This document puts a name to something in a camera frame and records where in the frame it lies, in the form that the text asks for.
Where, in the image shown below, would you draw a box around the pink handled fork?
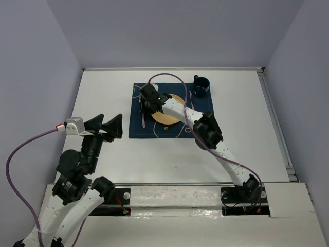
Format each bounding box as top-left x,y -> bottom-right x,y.
139,95 -> 145,128

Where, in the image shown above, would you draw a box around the pink handled knife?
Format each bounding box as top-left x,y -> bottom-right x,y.
189,90 -> 195,110

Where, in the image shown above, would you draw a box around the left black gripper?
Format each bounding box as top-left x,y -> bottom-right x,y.
81,112 -> 124,172

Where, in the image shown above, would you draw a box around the yellow round plate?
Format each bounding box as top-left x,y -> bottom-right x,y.
151,94 -> 185,125

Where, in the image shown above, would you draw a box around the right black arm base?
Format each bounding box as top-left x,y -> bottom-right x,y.
221,187 -> 270,216

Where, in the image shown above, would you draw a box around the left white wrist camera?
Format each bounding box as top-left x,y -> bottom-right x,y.
56,117 -> 92,136

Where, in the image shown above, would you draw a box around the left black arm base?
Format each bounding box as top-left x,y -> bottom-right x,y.
89,187 -> 131,217

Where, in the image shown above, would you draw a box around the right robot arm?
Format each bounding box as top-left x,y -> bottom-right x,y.
139,83 -> 260,202

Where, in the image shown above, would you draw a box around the dark blue mug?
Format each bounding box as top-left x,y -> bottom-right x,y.
193,75 -> 210,98

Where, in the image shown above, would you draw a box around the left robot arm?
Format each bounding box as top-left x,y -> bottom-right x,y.
13,114 -> 123,246

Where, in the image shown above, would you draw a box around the navy whale placemat cloth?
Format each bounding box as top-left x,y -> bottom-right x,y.
129,83 -> 214,139

